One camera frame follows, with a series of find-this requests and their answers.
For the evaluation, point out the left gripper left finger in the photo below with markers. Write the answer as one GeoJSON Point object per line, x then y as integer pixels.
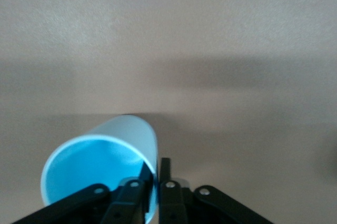
{"type": "Point", "coordinates": [123, 205]}

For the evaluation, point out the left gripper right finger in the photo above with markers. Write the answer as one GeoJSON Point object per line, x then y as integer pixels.
{"type": "Point", "coordinates": [173, 205]}

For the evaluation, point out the blue plastic cup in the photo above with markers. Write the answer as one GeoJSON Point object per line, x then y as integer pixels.
{"type": "Point", "coordinates": [87, 166]}

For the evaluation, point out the brown table cover mat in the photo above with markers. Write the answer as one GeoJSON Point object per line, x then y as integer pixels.
{"type": "Point", "coordinates": [184, 37]}

